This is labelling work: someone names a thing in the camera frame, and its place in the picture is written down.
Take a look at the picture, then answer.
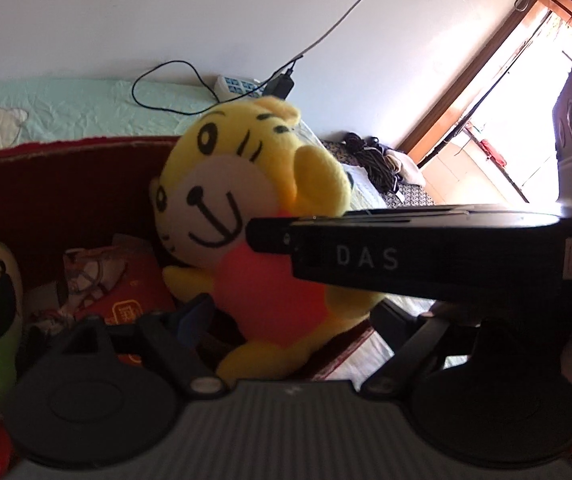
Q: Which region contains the red cardboard box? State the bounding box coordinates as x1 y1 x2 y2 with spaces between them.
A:
0 134 383 480

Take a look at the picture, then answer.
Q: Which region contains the black charging cable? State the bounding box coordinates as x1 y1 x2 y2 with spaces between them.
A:
130 58 227 116

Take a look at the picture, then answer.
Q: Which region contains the white cloth bundle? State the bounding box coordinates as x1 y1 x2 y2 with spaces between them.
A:
385 150 426 188

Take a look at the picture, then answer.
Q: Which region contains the dark patterned mattress cloth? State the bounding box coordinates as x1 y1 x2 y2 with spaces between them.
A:
322 141 435 209

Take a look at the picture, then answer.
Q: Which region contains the black charger adapter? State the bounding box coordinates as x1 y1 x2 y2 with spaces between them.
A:
263 61 295 100

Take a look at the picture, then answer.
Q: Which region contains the brown wooden door frame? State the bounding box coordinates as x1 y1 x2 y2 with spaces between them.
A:
397 0 572 162

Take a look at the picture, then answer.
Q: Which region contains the yellow tiger plush toy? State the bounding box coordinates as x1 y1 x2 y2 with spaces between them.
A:
150 96 382 385

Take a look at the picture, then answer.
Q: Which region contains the red patterned packet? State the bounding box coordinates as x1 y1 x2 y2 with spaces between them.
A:
24 245 175 335

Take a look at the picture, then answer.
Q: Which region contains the grey wall cable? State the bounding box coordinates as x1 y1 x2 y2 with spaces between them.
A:
265 0 419 86

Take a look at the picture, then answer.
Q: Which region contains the white power strip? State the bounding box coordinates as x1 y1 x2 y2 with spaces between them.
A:
214 75 264 102

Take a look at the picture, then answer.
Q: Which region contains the black coiled cable bundle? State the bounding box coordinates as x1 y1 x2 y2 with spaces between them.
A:
340 131 401 195

